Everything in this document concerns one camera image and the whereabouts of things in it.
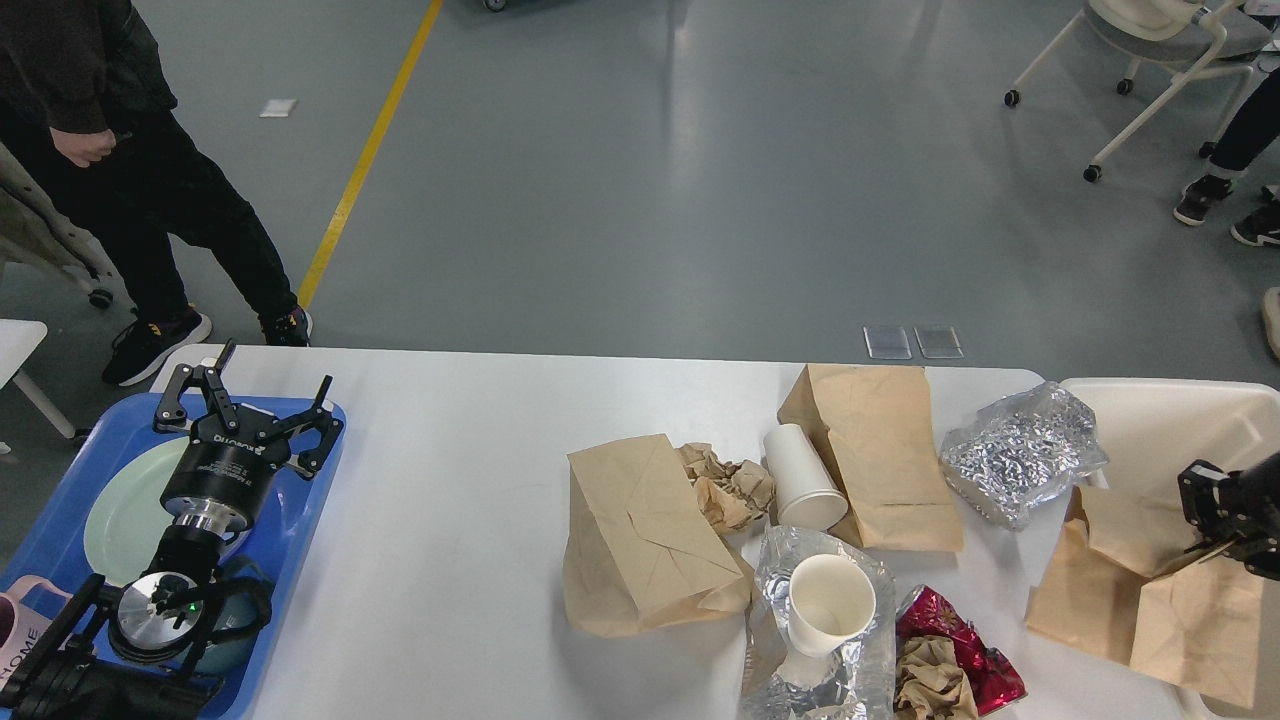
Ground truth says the crumpled brown paper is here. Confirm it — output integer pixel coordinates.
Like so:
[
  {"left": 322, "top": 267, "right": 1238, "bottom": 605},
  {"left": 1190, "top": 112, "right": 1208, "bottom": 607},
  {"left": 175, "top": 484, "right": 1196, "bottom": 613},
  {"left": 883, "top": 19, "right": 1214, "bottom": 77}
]
[{"left": 676, "top": 443, "right": 776, "bottom": 536}]

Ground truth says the crumpled brown paper ball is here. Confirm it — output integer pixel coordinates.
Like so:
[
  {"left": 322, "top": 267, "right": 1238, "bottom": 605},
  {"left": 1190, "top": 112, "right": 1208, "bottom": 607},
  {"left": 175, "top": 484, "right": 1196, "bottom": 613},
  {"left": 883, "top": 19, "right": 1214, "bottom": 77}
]
[{"left": 893, "top": 635, "right": 979, "bottom": 719}]

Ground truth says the crumpled silver foil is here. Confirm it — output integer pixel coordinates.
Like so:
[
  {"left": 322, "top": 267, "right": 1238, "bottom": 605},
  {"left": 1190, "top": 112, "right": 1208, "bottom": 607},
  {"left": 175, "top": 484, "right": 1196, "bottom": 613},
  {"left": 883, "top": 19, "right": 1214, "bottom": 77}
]
[{"left": 940, "top": 380, "right": 1108, "bottom": 530}]

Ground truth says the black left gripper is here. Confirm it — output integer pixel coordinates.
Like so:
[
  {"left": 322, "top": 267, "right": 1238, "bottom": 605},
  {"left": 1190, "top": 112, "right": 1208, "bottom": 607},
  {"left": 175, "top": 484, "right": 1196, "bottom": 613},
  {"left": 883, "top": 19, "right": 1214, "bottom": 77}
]
[{"left": 154, "top": 340, "right": 346, "bottom": 527}]

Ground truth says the pink home mug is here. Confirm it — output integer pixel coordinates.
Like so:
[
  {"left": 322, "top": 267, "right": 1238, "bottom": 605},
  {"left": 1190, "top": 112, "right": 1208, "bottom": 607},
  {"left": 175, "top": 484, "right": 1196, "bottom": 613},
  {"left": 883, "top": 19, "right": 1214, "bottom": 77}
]
[{"left": 1, "top": 575, "right": 72, "bottom": 689}]

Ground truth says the white rolling chair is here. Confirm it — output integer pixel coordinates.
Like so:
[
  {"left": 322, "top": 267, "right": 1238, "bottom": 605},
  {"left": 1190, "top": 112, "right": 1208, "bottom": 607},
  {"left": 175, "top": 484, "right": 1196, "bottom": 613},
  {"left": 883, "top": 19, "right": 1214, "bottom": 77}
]
[{"left": 1004, "top": 1, "right": 1274, "bottom": 182}]

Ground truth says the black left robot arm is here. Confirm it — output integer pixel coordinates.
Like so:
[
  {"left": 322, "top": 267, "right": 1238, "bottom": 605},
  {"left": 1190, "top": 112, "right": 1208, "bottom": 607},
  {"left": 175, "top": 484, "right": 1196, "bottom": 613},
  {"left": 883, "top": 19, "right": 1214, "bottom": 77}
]
[{"left": 3, "top": 343, "right": 346, "bottom": 719}]

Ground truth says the upright white paper cup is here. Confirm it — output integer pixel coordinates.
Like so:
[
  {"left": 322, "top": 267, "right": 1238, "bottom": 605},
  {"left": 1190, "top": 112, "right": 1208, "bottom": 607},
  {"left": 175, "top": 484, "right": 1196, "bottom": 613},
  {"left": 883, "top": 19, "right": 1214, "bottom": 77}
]
[{"left": 788, "top": 553, "right": 877, "bottom": 657}]

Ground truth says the beige chair at left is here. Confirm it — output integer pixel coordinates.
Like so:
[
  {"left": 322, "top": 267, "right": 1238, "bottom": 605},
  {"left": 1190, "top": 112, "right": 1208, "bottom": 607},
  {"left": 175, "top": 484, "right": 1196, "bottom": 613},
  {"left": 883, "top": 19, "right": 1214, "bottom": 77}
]
[{"left": 1, "top": 146, "right": 114, "bottom": 309}]

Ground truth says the lying white paper cup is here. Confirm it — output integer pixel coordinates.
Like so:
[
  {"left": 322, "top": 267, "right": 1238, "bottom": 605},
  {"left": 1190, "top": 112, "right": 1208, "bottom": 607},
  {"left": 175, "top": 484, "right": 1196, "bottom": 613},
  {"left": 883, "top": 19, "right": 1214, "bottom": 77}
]
[{"left": 763, "top": 423, "right": 849, "bottom": 530}]

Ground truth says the person with black sneakers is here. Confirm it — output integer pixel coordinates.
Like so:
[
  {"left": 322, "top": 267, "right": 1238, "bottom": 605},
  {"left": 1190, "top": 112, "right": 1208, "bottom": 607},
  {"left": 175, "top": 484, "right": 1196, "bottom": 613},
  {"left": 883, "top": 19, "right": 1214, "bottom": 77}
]
[{"left": 1172, "top": 70, "right": 1279, "bottom": 249}]

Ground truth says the silver foil bag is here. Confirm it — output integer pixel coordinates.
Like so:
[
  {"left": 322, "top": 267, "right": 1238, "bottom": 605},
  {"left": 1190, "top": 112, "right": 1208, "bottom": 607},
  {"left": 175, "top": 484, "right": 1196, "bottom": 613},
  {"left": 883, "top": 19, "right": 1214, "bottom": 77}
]
[{"left": 739, "top": 527, "right": 897, "bottom": 719}]

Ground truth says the red foil wrapper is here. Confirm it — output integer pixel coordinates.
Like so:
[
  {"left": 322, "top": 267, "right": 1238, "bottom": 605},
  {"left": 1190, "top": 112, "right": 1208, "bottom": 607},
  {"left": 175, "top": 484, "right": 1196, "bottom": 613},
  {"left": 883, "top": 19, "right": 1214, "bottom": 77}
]
[{"left": 895, "top": 585, "right": 1028, "bottom": 719}]

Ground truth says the large brown paper bag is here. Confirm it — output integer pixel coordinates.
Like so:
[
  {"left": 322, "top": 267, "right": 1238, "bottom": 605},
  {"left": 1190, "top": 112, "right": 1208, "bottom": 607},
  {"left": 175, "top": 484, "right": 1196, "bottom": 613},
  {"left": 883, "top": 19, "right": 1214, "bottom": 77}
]
[{"left": 562, "top": 434, "right": 751, "bottom": 638}]

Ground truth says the white side table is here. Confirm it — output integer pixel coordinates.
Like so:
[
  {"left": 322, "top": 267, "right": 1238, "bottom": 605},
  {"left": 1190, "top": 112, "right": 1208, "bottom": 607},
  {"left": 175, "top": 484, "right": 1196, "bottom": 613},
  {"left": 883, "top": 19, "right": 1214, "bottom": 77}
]
[{"left": 1, "top": 319, "right": 77, "bottom": 439}]

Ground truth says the beige plastic bin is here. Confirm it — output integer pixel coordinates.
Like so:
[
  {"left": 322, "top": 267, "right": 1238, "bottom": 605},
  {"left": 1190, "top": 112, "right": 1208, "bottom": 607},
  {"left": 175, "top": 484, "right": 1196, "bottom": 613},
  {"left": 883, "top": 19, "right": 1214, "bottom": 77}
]
[{"left": 1062, "top": 378, "right": 1279, "bottom": 719}]

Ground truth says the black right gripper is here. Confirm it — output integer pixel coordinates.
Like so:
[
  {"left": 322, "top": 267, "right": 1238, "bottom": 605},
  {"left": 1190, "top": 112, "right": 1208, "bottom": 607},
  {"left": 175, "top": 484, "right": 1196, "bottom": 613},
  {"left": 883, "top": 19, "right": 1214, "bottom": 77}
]
[{"left": 1178, "top": 452, "right": 1279, "bottom": 582}]

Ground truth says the mint green plate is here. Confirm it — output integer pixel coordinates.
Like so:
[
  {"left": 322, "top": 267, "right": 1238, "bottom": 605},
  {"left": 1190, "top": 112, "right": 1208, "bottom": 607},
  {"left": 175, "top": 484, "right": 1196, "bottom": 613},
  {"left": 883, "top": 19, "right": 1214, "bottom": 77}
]
[{"left": 83, "top": 437, "right": 189, "bottom": 587}]

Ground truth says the teal home mug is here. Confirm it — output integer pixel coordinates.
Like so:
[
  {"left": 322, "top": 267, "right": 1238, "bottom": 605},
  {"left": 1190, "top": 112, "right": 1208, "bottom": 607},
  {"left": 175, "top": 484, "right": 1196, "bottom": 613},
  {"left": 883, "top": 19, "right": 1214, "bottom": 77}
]
[{"left": 196, "top": 555, "right": 274, "bottom": 676}]

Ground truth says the person in dark clothes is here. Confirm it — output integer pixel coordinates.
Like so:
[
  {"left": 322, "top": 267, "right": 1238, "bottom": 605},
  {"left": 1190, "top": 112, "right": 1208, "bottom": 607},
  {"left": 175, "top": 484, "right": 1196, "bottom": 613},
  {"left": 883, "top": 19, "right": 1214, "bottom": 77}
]
[{"left": 1, "top": 1, "right": 312, "bottom": 386}]

